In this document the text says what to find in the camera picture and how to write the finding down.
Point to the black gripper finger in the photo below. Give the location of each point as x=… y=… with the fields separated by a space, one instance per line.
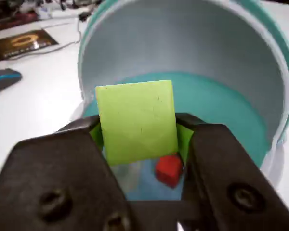
x=53 y=178
x=226 y=173

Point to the teal whale-shaped bin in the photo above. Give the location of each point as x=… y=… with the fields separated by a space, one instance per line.
x=183 y=43

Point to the red lego block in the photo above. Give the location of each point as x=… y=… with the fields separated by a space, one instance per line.
x=168 y=172

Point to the black and gold box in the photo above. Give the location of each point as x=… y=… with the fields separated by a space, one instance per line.
x=24 y=44

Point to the black device with blue stripe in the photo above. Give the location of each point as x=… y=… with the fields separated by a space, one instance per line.
x=3 y=80

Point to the green lego block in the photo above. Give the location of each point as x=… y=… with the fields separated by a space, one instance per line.
x=137 y=122

